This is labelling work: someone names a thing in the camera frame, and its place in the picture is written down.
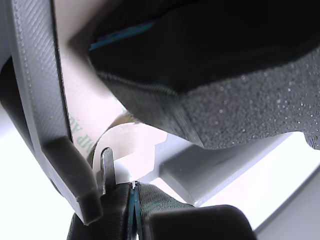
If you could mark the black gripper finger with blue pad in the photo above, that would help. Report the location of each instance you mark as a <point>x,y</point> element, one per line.
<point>225,62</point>

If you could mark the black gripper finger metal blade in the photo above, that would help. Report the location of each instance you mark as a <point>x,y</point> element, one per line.
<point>112,225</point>

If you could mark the tan 3M tape liner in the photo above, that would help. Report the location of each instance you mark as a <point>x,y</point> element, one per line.
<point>80,87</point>

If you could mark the black retaining clip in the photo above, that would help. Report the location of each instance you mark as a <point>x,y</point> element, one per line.
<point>67,170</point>

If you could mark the gray fixture tray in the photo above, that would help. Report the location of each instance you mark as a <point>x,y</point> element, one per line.
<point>40,75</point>

